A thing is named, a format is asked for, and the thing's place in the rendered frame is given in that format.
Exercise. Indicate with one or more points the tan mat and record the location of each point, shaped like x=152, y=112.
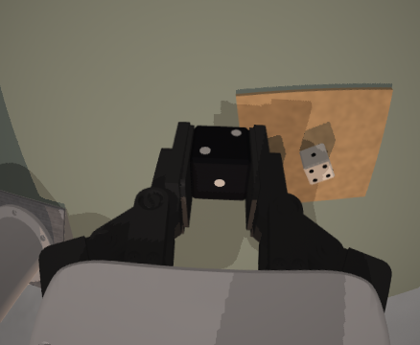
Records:
x=350, y=122

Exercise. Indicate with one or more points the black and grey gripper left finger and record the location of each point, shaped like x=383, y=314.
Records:
x=159, y=212

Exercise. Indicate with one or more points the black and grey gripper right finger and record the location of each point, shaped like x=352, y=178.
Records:
x=295, y=242

